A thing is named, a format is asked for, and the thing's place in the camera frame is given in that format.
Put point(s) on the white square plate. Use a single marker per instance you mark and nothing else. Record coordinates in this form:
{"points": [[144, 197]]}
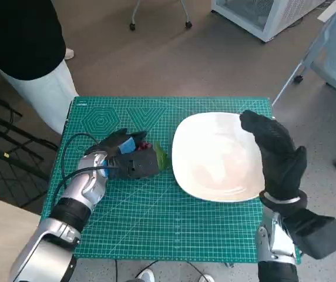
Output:
{"points": [[215, 158]]}

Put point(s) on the red toy grapes with leaf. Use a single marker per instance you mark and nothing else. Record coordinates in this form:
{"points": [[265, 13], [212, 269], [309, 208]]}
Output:
{"points": [[160, 157]]}

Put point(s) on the beige cardboard piece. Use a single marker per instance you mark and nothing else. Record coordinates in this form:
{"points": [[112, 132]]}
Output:
{"points": [[329, 11]]}

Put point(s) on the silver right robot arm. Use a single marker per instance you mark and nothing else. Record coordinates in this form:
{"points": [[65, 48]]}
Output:
{"points": [[276, 243]]}

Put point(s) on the white shoe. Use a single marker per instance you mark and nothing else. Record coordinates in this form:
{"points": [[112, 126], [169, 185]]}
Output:
{"points": [[147, 276], [206, 278]]}

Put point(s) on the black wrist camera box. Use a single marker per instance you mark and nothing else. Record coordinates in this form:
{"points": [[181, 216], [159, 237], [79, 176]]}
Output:
{"points": [[138, 164], [317, 232]]}

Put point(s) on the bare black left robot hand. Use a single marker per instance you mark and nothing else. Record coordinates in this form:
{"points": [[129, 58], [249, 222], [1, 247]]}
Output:
{"points": [[113, 144]]}

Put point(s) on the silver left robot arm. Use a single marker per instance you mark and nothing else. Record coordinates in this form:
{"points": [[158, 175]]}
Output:
{"points": [[80, 188]]}

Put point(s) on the rolling chair base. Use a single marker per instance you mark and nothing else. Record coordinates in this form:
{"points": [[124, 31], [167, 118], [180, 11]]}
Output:
{"points": [[188, 24]]}

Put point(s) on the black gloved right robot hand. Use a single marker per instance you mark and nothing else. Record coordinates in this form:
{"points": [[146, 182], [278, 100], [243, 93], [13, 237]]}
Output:
{"points": [[276, 158]]}

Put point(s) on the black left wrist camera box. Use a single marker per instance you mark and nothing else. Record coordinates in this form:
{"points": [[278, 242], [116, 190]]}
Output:
{"points": [[138, 164]]}

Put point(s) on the green cutting mat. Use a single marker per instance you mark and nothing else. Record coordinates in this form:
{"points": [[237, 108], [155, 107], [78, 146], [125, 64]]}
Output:
{"points": [[156, 220]]}

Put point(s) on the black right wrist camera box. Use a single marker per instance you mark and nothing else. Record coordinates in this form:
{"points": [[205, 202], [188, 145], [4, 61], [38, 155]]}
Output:
{"points": [[317, 232]]}

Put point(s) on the white glass-door cabinet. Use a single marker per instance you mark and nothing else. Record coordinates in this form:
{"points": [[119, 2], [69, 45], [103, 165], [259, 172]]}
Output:
{"points": [[273, 17]]}

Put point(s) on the person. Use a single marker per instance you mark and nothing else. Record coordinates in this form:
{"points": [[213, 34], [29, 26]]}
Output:
{"points": [[18, 35]]}

